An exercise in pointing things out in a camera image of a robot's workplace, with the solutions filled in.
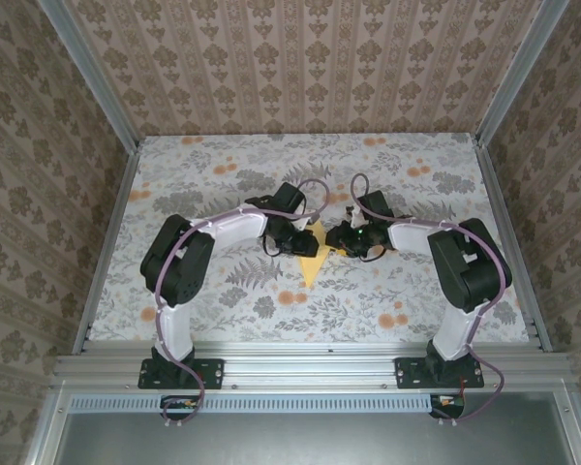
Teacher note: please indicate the pale yellow paper sheet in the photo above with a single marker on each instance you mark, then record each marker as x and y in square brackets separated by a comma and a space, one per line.
[312, 269]

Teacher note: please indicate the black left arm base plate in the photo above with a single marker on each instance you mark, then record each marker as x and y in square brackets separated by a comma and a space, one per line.
[213, 373]

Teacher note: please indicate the floral patterned table cover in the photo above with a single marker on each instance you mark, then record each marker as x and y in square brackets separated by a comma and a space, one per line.
[271, 160]

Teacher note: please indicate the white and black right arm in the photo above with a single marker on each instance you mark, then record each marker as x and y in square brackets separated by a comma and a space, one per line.
[469, 271]

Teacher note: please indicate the grey metal sheet panel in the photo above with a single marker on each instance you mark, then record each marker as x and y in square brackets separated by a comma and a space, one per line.
[319, 441]

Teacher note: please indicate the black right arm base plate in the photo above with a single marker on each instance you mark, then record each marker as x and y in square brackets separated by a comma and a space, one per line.
[406, 373]

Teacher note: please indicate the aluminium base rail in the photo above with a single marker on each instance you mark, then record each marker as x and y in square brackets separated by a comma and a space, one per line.
[310, 368]

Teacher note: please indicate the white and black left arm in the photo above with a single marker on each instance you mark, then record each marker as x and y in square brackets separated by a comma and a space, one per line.
[174, 271]

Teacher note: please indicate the aluminium side rail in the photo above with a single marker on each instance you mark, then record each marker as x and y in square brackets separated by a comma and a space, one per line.
[518, 252]
[101, 271]

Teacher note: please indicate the aluminium frame post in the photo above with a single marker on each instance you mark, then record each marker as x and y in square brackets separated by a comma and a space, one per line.
[518, 77]
[92, 77]

